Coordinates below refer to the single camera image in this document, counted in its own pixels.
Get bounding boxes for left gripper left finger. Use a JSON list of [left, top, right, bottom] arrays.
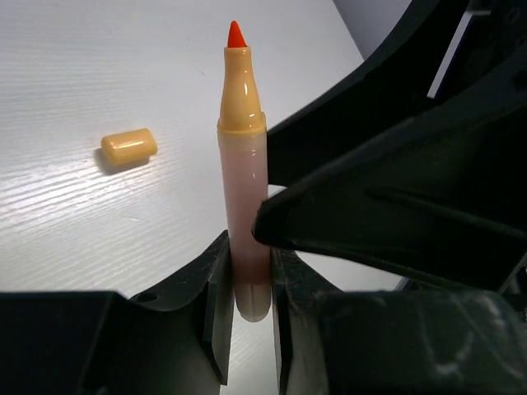
[[1, 234, 231, 394]]

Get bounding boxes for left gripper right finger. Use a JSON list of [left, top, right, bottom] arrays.
[[272, 249, 526, 394]]

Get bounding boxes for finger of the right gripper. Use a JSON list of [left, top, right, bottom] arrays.
[[268, 1, 526, 185], [254, 94, 526, 291]]

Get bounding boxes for orange highlighter pen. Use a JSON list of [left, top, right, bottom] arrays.
[[217, 21, 271, 323]]

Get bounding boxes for small orange cap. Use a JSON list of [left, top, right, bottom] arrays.
[[100, 128, 158, 166]]

